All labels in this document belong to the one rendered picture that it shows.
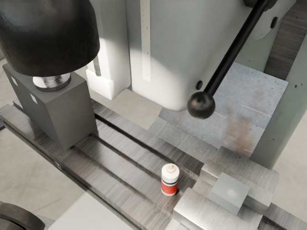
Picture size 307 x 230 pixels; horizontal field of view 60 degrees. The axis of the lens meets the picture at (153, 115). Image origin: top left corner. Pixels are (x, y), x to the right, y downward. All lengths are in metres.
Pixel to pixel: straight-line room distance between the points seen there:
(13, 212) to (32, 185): 0.79
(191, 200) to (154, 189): 0.16
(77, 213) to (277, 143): 0.64
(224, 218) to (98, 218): 0.35
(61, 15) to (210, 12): 0.15
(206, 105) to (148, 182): 0.45
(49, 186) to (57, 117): 1.24
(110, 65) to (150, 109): 1.93
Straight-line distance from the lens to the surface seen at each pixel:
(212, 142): 0.85
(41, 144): 0.83
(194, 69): 0.30
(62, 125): 0.73
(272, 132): 0.92
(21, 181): 2.01
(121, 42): 0.31
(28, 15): 0.19
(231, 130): 0.84
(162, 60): 0.30
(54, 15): 0.19
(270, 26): 0.47
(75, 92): 0.69
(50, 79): 0.69
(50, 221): 1.34
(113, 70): 0.31
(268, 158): 1.01
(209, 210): 0.55
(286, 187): 1.99
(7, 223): 1.15
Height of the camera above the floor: 1.57
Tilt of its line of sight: 46 degrees down
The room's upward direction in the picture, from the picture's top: straight up
